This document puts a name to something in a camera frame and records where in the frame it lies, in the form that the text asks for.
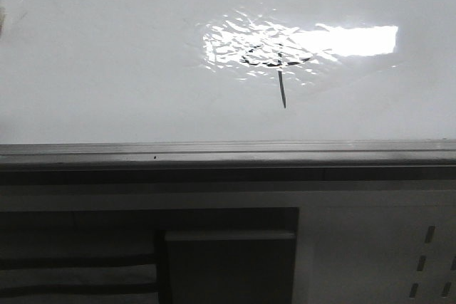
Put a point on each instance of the white whiteboard surface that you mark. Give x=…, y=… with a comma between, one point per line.
x=75, y=71

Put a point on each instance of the dark square panel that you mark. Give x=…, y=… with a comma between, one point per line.
x=225, y=255

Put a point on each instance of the white perforated cabinet panel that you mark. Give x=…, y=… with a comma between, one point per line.
x=376, y=253

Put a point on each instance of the grey aluminium whiteboard frame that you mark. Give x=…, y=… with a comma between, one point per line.
x=228, y=161

